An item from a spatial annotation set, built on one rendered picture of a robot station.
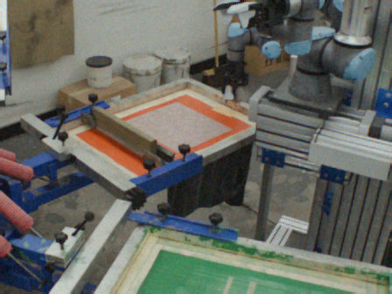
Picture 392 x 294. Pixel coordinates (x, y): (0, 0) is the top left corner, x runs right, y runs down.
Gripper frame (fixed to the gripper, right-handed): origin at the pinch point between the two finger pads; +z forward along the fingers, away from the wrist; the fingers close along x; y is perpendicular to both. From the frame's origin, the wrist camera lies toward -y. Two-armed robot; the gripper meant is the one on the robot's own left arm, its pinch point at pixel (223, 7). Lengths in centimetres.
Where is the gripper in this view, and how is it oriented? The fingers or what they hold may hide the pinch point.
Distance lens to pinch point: 141.2
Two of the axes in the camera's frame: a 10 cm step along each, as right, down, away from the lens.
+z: -8.0, 3.0, -5.1
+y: 0.8, 9.1, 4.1
